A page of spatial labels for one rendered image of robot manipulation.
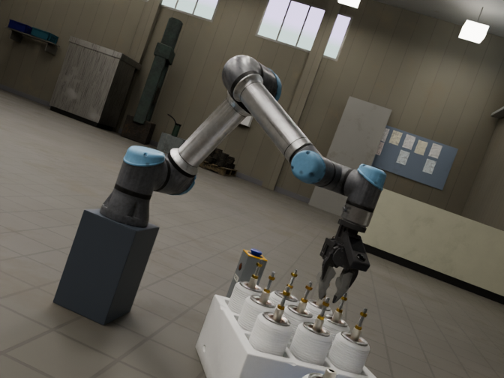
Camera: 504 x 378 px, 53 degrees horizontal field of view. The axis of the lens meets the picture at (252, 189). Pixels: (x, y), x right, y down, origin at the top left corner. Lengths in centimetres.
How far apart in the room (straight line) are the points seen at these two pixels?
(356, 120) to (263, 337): 1052
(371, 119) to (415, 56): 173
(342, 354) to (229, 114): 76
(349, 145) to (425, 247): 570
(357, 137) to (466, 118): 239
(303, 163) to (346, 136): 1037
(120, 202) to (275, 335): 61
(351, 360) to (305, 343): 14
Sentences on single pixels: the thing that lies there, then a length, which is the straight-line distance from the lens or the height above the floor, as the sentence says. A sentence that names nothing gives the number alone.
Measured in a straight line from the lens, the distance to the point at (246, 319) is 140.
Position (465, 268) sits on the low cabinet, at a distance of 630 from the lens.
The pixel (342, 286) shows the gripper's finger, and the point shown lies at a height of 38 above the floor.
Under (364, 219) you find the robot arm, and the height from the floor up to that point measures 57.
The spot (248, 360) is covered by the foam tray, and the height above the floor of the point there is 16.
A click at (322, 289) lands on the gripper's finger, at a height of 36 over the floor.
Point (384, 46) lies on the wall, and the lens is 1225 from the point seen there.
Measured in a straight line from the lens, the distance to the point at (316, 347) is 135.
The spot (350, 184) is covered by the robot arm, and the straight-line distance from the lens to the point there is 132.
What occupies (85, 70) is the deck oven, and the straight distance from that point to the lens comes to 1248.
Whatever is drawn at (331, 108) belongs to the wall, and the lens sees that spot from 1195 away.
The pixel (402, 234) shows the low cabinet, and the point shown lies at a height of 35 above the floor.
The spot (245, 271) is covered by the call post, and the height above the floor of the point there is 26.
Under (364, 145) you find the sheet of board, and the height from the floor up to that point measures 168.
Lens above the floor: 62
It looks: 4 degrees down
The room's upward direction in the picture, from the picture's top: 20 degrees clockwise
